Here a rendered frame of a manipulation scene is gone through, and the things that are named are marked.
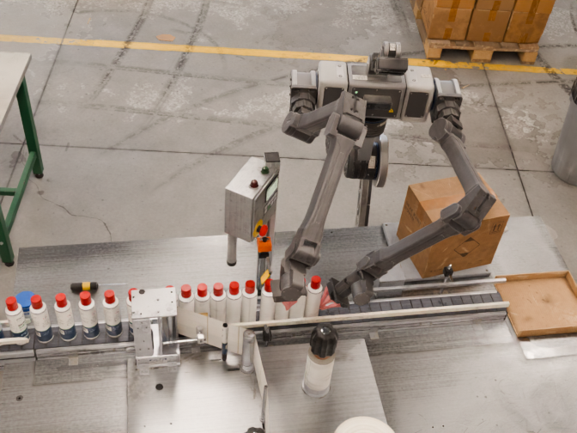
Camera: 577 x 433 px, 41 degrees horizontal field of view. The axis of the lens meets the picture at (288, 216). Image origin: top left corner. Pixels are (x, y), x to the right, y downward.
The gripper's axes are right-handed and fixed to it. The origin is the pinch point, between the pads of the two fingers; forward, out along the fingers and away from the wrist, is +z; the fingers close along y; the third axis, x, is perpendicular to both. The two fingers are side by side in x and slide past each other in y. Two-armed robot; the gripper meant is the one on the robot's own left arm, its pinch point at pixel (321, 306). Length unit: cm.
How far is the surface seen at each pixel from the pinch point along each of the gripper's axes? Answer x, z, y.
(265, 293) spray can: -22.8, 4.4, 1.4
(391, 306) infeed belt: 24.1, -12.6, -1.5
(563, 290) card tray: 81, -53, -5
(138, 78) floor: 10, 110, -275
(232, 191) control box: -59, -21, -3
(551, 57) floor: 243, -81, -285
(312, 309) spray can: -4.3, 1.2, 2.6
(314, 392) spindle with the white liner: -4.2, 7.7, 31.6
